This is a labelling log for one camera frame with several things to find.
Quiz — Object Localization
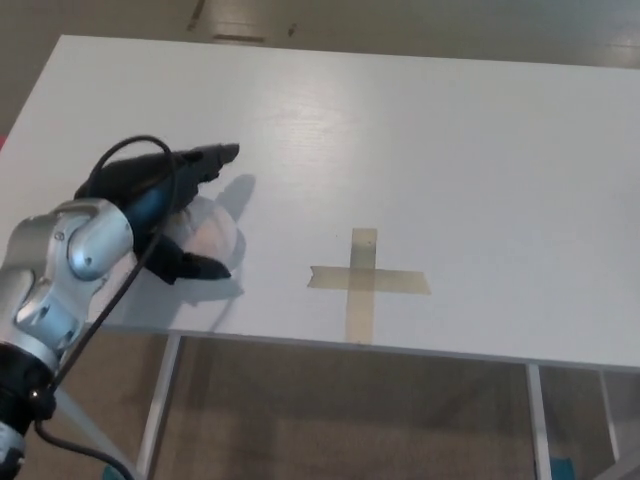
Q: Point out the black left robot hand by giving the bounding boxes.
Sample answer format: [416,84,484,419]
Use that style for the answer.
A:
[74,142,241,285]

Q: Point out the white round object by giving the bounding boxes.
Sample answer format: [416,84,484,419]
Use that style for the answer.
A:
[159,194,247,281]

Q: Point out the white metal table leg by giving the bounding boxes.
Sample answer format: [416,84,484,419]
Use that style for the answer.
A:
[135,334,184,480]
[527,363,554,480]
[599,372,621,464]

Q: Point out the beige masking tape strip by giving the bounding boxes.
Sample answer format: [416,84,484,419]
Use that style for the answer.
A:
[306,264,433,295]
[343,227,378,345]

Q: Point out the light blue metal bar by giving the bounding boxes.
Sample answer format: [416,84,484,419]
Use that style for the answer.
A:
[52,387,139,476]

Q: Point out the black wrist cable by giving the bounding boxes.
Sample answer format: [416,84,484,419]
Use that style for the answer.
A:
[32,133,181,480]

